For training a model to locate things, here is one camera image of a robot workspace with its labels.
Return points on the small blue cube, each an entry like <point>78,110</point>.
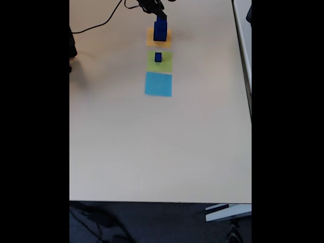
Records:
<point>158,57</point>

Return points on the orange paper square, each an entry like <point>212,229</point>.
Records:
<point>150,42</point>

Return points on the green paper square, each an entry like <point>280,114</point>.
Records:
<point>167,65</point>

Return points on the light blue paper square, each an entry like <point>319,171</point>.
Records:
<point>158,84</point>

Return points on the medium blue cube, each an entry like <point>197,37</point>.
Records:
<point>162,21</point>

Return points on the large blue cube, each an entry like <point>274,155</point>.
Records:
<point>160,31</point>

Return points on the white neighbouring desk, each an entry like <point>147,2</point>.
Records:
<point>244,38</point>

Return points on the dark blue object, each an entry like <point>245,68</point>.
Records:
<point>249,14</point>

